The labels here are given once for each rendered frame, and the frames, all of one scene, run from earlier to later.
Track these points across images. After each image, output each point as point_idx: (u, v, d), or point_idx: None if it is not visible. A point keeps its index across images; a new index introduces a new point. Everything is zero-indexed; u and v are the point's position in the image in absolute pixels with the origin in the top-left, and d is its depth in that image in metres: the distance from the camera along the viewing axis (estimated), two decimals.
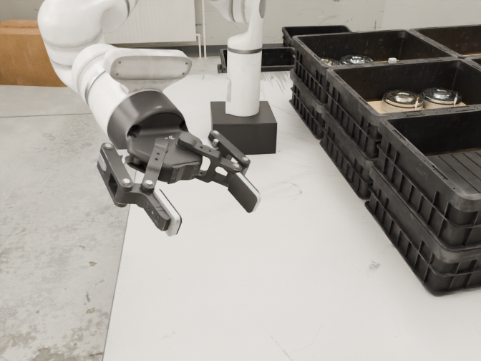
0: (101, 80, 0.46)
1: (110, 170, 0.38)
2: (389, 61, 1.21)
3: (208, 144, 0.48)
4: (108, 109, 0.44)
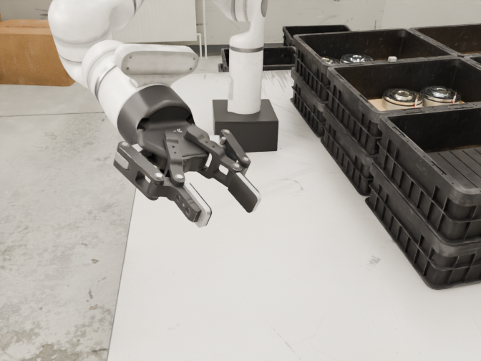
0: (112, 75, 0.48)
1: (137, 167, 0.40)
2: (389, 59, 1.22)
3: (216, 140, 0.49)
4: (118, 103, 0.46)
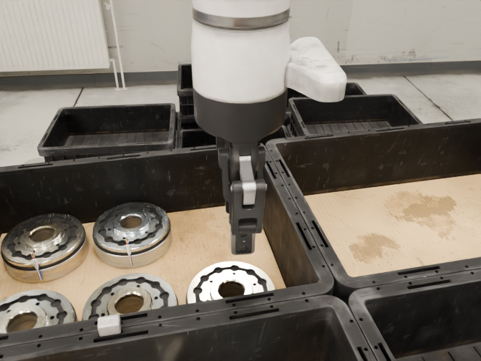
0: (277, 39, 0.31)
1: (258, 216, 0.36)
2: (99, 326, 0.38)
3: None
4: (261, 92, 0.32)
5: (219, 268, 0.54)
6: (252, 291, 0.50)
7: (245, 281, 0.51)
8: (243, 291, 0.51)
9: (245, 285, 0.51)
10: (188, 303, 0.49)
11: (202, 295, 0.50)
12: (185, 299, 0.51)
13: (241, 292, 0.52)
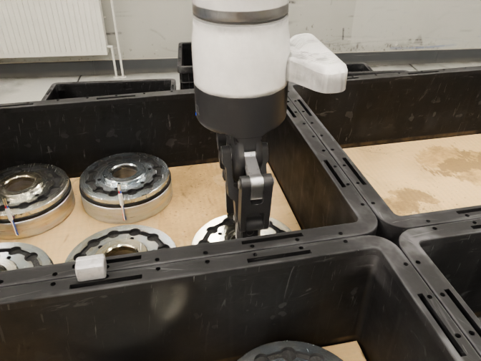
0: (279, 32, 0.31)
1: (265, 211, 0.36)
2: (77, 268, 0.29)
3: None
4: (265, 87, 0.33)
5: (229, 220, 0.45)
6: None
7: (261, 232, 0.42)
8: None
9: None
10: None
11: None
12: None
13: None
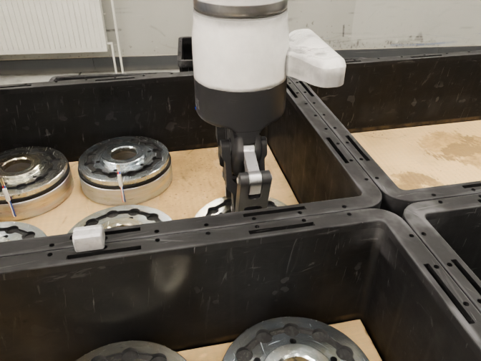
0: (278, 26, 0.32)
1: (263, 205, 0.37)
2: (75, 239, 0.28)
3: None
4: (264, 80, 0.33)
5: (230, 200, 0.44)
6: None
7: None
8: None
9: None
10: None
11: None
12: None
13: None
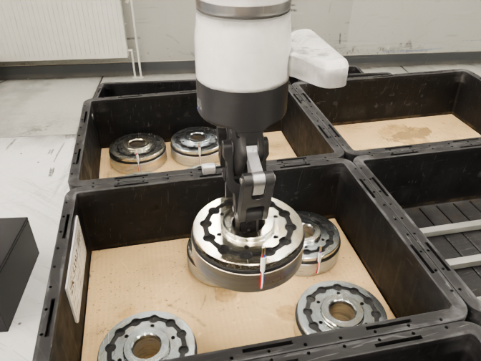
0: (282, 27, 0.32)
1: (265, 205, 0.37)
2: (202, 169, 0.63)
3: None
4: (268, 81, 0.33)
5: (230, 200, 0.44)
6: (273, 223, 0.41)
7: None
8: (262, 225, 0.42)
9: None
10: (195, 237, 0.40)
11: (212, 228, 0.41)
12: (191, 234, 0.41)
13: (259, 227, 0.42)
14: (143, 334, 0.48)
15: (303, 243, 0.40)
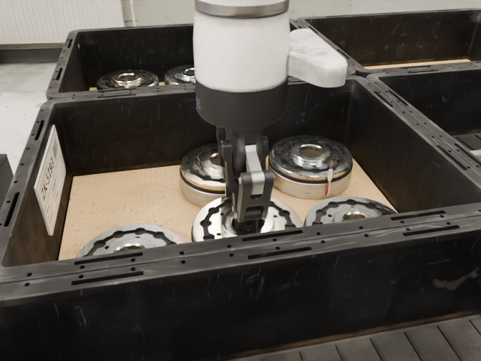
0: (280, 26, 0.32)
1: (264, 204, 0.37)
2: None
3: None
4: (266, 80, 0.33)
5: (230, 200, 0.44)
6: (273, 223, 0.40)
7: None
8: (262, 225, 0.42)
9: None
10: (195, 236, 0.40)
11: (212, 228, 0.41)
12: (190, 234, 0.41)
13: (259, 227, 0.42)
14: (127, 244, 0.41)
15: None
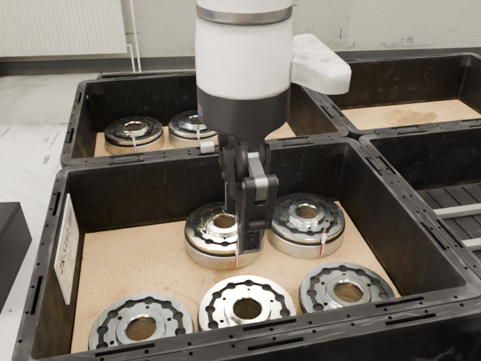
0: (283, 34, 0.32)
1: (268, 212, 0.36)
2: (200, 147, 0.60)
3: None
4: (269, 88, 0.33)
5: (231, 283, 0.50)
6: (270, 309, 0.46)
7: (261, 297, 0.47)
8: (260, 309, 0.47)
9: (262, 302, 0.47)
10: (200, 324, 0.45)
11: (215, 314, 0.46)
12: (197, 319, 0.46)
13: (258, 310, 0.48)
14: (137, 316, 0.45)
15: None
